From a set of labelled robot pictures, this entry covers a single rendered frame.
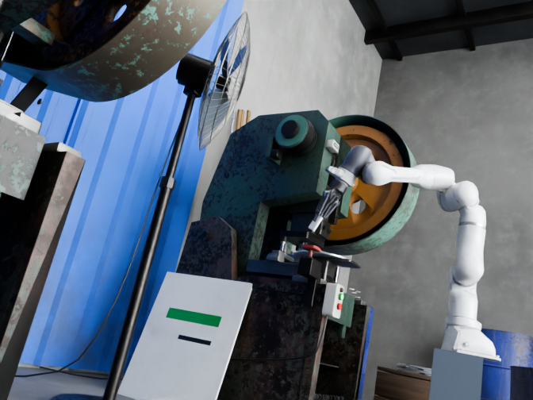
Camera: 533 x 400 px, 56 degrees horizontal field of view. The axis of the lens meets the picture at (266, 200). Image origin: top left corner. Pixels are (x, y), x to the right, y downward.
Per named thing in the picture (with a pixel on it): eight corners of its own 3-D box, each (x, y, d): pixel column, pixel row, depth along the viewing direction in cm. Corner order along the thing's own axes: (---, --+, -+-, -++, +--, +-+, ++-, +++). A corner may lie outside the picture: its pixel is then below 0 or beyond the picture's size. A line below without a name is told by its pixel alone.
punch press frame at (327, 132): (343, 401, 237) (381, 143, 275) (303, 398, 203) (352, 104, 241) (212, 369, 280) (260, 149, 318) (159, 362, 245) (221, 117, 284)
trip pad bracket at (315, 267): (315, 307, 209) (323, 261, 214) (304, 302, 201) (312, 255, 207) (302, 305, 212) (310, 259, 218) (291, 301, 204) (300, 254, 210)
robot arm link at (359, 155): (377, 190, 213) (370, 189, 223) (393, 163, 213) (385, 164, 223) (342, 166, 211) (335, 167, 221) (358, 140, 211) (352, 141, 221)
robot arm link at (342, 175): (359, 180, 217) (353, 190, 216) (337, 169, 224) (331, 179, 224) (348, 168, 207) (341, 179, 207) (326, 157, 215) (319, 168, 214)
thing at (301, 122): (353, 195, 286) (358, 167, 291) (301, 144, 233) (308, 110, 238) (325, 194, 296) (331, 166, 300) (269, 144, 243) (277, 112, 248)
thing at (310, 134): (314, 164, 243) (322, 123, 249) (304, 155, 234) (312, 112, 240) (274, 166, 255) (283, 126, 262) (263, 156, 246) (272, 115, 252)
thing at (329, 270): (357, 293, 237) (361, 265, 241) (346, 286, 226) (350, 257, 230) (310, 287, 250) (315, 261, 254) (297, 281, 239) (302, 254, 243)
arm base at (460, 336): (499, 363, 203) (501, 328, 207) (502, 359, 187) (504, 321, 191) (441, 352, 212) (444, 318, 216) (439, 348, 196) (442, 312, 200)
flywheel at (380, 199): (380, 269, 284) (435, 157, 291) (367, 260, 268) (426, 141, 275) (283, 225, 327) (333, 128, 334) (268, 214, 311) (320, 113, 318)
